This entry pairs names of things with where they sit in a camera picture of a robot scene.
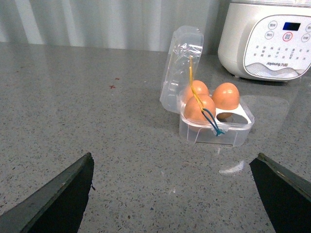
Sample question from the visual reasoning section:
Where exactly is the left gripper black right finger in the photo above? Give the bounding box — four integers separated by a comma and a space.
250, 153, 311, 233

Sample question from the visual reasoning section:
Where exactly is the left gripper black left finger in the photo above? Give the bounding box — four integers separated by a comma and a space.
0, 152, 94, 233

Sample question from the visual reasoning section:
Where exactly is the clear plastic egg box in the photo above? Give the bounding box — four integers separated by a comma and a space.
160, 26, 255, 147

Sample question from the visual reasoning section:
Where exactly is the brown egg back right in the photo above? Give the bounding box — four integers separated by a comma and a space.
211, 83, 240, 110

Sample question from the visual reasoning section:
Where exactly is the brown egg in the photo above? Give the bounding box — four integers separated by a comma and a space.
184, 94, 216, 125
183, 80, 209, 103
211, 83, 240, 110

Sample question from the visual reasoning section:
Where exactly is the brown egg front left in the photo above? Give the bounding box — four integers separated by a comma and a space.
184, 94, 216, 125

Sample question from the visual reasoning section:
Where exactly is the brown egg back left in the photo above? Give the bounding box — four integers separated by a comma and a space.
183, 80, 209, 103

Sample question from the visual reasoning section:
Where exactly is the blue rubber band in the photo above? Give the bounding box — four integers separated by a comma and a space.
201, 108, 225, 136

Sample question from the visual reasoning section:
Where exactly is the white Joyoung cooker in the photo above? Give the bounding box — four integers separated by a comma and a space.
218, 0, 311, 82

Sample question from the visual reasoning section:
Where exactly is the yellow rubber band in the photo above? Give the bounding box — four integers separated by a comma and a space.
188, 55, 205, 114

